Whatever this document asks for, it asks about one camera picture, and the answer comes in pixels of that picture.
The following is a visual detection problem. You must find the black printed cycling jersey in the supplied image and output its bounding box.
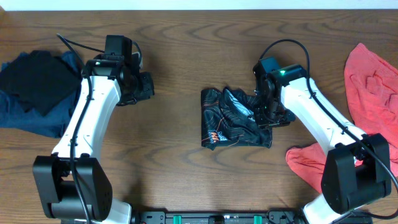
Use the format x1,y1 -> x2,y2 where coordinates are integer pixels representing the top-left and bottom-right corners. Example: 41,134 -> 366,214
201,87 -> 272,150

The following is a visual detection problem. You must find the red t-shirt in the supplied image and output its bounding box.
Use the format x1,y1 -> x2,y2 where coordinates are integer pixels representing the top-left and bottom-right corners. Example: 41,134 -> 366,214
285,43 -> 397,193

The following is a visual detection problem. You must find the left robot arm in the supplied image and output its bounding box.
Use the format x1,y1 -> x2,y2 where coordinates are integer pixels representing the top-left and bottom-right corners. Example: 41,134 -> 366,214
32,35 -> 155,223

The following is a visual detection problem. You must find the folded black garment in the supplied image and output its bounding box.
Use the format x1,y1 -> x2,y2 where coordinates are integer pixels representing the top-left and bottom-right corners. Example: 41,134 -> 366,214
1,50 -> 80,116

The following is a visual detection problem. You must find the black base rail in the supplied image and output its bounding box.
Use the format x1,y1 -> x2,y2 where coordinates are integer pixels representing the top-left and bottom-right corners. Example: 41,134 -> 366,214
133,210 -> 373,224

